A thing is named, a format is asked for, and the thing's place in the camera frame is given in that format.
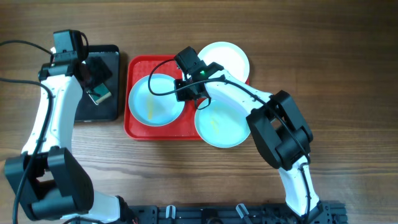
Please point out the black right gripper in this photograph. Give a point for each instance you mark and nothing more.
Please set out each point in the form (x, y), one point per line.
(182, 96)

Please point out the light blue plate yellow stain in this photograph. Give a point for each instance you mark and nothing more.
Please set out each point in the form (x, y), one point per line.
(153, 110)

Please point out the green yellow sponge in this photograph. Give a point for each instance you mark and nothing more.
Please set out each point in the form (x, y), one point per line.
(99, 94)

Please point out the white plate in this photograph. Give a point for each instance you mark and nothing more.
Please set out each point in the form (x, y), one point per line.
(228, 55)

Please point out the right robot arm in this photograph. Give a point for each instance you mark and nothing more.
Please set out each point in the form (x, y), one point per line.
(280, 133)

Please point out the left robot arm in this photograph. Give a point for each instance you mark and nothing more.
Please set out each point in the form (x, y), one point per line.
(47, 180)

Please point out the black plastic tray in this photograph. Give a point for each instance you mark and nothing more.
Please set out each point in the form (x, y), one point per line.
(101, 66)

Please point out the red plastic tray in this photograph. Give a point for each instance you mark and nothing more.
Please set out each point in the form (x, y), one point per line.
(182, 128)

